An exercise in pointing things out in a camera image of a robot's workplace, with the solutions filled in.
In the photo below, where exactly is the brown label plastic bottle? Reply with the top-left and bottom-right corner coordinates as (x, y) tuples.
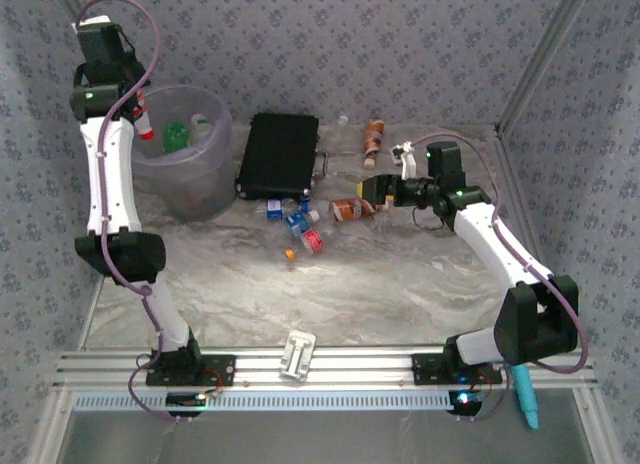
(362, 117), (386, 169)
(329, 197), (384, 223)

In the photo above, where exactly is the white bottle with red cap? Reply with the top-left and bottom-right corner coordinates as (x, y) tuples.
(133, 102), (157, 142)

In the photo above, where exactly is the green soda bottle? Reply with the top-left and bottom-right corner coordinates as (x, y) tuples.
(162, 121), (190, 154)

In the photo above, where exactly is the clear bottle with white cap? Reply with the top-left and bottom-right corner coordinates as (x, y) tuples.
(322, 114), (351, 148)

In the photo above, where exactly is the clear bottle with red label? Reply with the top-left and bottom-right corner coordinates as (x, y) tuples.
(299, 218), (336, 256)

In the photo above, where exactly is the blue label bottle white cap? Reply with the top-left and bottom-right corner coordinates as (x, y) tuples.
(282, 208), (321, 240)

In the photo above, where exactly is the translucent plastic bin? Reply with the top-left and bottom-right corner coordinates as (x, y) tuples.
(130, 85), (236, 223)

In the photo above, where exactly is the small blue label bottle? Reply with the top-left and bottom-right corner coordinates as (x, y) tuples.
(254, 197), (311, 223)

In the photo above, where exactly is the black hard case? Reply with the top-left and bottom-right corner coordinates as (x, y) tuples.
(235, 112), (331, 203)

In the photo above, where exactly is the small lit controller board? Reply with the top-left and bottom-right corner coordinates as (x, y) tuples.
(448, 389), (484, 418)
(165, 392), (209, 418)

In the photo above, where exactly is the teal pen-shaped tool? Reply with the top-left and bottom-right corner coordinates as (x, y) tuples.
(509, 364), (541, 430)

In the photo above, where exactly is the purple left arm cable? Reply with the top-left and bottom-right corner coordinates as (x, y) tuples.
(74, 0), (181, 423)

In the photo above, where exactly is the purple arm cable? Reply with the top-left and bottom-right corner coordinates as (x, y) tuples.
(74, 0), (181, 423)
(407, 131), (590, 423)

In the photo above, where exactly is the aluminium mounting rail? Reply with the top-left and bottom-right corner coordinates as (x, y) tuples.
(52, 346), (599, 390)

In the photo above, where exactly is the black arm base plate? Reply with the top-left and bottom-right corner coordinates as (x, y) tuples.
(410, 352), (504, 386)
(145, 354), (237, 388)

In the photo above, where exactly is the white plastic bracket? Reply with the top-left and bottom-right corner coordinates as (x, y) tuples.
(278, 329), (317, 384)

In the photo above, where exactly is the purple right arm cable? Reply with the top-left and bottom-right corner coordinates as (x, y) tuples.
(407, 131), (590, 423)

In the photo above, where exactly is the white slotted cable duct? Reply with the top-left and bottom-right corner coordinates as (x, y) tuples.
(72, 389), (481, 413)

